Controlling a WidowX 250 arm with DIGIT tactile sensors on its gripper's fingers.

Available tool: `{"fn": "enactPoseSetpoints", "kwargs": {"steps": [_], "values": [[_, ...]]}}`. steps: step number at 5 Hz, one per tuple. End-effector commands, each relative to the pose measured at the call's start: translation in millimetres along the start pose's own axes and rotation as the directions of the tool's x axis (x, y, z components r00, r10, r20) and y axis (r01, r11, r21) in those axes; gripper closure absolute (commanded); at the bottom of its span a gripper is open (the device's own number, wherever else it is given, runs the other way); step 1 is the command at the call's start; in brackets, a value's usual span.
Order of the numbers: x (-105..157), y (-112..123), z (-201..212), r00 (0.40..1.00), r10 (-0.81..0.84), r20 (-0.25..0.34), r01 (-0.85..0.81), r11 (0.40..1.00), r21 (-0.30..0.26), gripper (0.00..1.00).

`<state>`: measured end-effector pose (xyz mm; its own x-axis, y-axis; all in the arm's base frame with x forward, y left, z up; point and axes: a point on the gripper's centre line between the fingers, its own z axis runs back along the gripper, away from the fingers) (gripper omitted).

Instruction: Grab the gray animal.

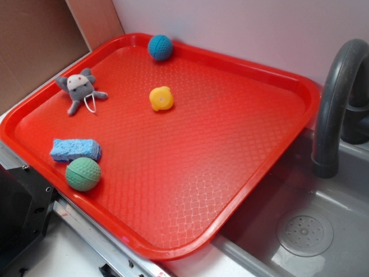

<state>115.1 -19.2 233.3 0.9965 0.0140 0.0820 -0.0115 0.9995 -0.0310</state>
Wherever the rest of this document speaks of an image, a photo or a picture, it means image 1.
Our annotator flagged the gray plush animal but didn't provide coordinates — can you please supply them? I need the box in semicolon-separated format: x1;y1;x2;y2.
55;68;108;116

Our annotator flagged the green dimpled ball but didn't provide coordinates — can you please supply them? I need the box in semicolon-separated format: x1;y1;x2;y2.
65;158;101;192

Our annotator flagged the red plastic tray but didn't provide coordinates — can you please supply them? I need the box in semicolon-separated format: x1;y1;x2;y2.
1;33;320;261

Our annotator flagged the sink drain strainer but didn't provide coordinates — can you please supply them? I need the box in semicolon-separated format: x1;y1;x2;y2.
276;209;334;257

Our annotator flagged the blue sponge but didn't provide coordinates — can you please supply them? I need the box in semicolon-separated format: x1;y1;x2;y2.
50;138;101;162

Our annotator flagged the gray plastic sink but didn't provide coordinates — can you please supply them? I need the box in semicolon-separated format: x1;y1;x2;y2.
213;130;368;276

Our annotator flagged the blue dimpled ball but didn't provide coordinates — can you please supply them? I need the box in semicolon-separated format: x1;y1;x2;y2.
148;35;174;61

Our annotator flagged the yellow rubber toy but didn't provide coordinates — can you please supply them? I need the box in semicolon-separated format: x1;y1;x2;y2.
149;86;174;111

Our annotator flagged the aluminum rail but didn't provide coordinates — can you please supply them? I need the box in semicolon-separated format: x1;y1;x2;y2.
0;143;174;277

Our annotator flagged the brown cardboard panel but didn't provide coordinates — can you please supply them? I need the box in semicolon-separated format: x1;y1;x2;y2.
1;1;124;114

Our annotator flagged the gray toy faucet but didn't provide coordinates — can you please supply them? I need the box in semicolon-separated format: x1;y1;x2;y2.
311;39;368;178

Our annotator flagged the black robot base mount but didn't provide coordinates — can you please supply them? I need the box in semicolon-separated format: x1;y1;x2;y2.
1;167;57;275

